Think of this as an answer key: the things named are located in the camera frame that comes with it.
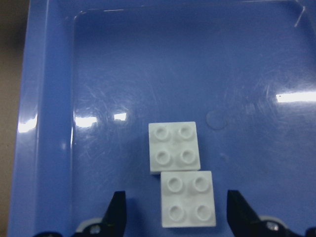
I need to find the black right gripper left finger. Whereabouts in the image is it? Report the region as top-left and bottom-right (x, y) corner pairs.
(33, 190), (128, 237)

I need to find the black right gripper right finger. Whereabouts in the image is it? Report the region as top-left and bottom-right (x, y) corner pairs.
(226, 189), (316, 237)

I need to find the white block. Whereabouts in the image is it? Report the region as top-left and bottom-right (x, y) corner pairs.
(160, 171), (216, 228)
(148, 121), (201, 175)

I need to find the blue plastic tray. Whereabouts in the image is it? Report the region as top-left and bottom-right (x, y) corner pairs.
(7, 0), (316, 237)

